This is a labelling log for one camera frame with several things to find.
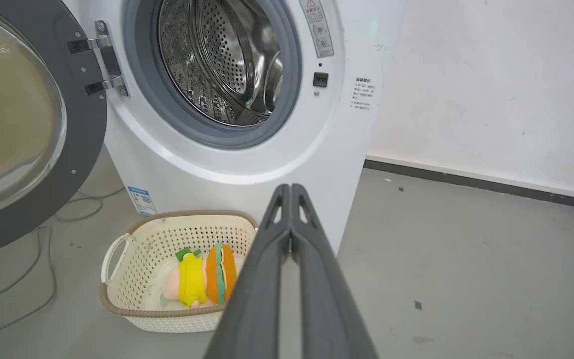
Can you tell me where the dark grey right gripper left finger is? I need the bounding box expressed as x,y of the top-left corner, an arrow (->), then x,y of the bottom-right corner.
203,184 -> 291,359

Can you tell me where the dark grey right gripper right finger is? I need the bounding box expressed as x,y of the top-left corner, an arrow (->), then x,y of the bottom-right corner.
291,183 -> 379,359

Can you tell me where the white front-load washing machine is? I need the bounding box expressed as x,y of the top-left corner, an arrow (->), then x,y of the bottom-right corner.
62,0 -> 410,256

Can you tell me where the dark grey washing machine door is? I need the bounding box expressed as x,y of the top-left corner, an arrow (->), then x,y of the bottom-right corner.
0,0 -> 129,262

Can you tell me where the orange hot dog plush toy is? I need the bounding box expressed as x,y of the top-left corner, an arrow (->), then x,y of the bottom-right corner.
205,243 -> 238,305

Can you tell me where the yellow corn plush toy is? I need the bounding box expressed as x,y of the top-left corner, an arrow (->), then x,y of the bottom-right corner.
175,247 -> 208,308

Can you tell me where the pink plush doll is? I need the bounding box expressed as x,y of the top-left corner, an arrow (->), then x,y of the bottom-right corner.
160,263 -> 184,306

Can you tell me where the cream perforated laundry basket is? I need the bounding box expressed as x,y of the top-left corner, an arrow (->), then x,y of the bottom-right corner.
100,210 -> 259,333

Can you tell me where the grey floor cable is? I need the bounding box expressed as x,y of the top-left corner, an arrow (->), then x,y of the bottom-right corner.
0,187 -> 126,344

